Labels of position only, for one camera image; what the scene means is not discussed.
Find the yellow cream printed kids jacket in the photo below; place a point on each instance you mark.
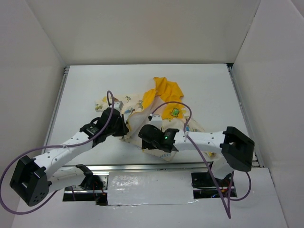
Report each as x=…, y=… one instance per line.
x=162, y=98

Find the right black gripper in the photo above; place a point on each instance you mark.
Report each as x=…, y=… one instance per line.
x=143, y=137

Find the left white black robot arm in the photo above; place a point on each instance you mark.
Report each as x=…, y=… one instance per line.
x=34, y=178

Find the left aluminium side rail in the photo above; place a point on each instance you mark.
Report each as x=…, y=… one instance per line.
x=57, y=103

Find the right aluminium side rail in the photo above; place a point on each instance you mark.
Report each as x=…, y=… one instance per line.
x=258, y=157

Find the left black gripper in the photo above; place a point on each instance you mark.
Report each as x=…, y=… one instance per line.
x=121, y=127

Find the white foil cover plate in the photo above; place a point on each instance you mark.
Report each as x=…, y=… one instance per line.
x=149, y=188

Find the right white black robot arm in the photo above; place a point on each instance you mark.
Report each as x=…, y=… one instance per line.
x=234, y=148

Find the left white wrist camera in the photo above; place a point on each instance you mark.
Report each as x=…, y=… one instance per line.
x=118, y=105

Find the aluminium side rail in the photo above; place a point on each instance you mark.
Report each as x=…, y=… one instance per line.
x=258, y=157
x=57, y=103

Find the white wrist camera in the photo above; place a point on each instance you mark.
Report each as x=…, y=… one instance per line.
x=155, y=120
x=118, y=105

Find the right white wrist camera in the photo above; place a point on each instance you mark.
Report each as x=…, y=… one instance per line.
x=155, y=120

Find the aluminium front rail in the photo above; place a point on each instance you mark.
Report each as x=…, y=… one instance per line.
x=193, y=167

